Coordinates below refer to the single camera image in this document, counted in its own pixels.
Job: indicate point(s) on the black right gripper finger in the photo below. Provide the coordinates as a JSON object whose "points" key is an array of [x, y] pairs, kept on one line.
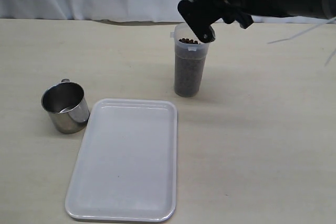
{"points": [[199, 16]]}

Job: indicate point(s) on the white rectangular tray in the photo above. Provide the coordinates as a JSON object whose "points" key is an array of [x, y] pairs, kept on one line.
{"points": [[126, 168]]}

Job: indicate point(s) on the translucent plastic tall container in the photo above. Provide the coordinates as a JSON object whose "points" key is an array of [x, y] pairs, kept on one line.
{"points": [[190, 55]]}

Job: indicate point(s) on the steel mug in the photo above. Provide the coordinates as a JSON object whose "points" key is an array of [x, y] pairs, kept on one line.
{"points": [[66, 106]]}

